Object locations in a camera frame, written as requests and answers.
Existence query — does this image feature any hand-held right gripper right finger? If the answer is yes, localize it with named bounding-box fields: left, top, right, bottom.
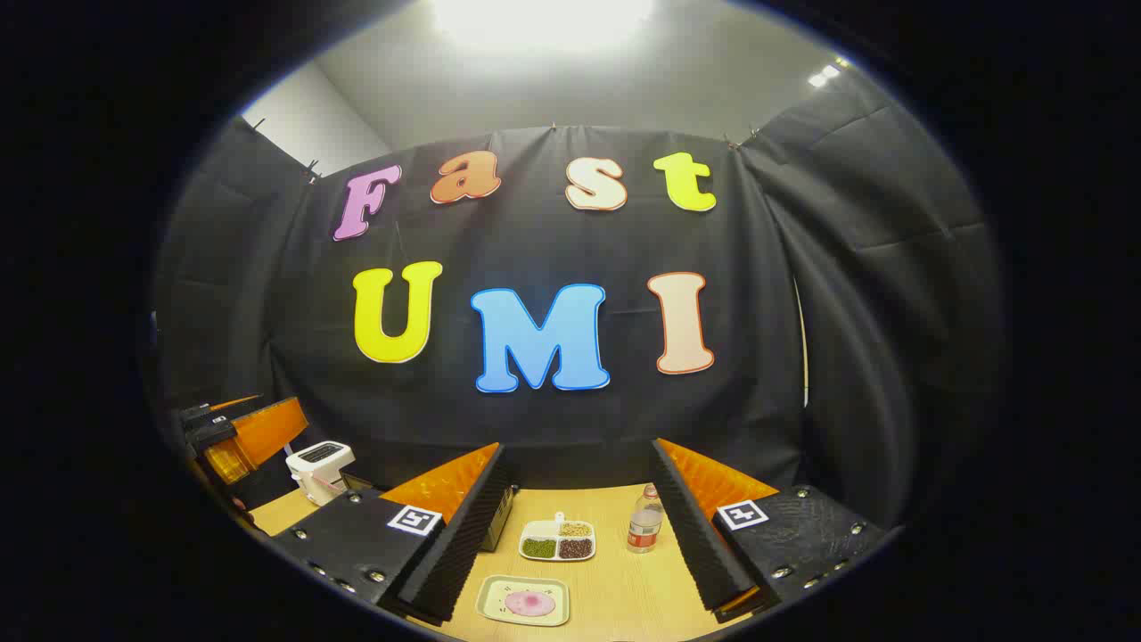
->
left=649, top=438, right=888, bottom=623

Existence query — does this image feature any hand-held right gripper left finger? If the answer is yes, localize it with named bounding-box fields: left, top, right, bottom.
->
left=267, top=443, right=516, bottom=625

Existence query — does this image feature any cream food tray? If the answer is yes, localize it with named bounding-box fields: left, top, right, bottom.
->
left=475, top=575, right=571, bottom=627

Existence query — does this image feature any pink meat slice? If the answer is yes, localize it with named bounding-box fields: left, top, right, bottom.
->
left=505, top=589, right=557, bottom=618

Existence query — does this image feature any clear water bottle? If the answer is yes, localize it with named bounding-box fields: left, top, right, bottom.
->
left=627, top=484, right=665, bottom=555

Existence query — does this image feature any white toaster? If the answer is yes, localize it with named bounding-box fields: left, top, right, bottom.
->
left=285, top=441, right=356, bottom=506

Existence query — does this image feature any white divided bean plate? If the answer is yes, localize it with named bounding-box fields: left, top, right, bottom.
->
left=519, top=513, right=596, bottom=563

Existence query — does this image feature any black backdrop cloth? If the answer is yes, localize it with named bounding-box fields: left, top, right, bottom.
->
left=152, top=67, right=1008, bottom=536

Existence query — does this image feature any large ceiling light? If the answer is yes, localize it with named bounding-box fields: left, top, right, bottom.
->
left=432, top=0, right=656, bottom=50

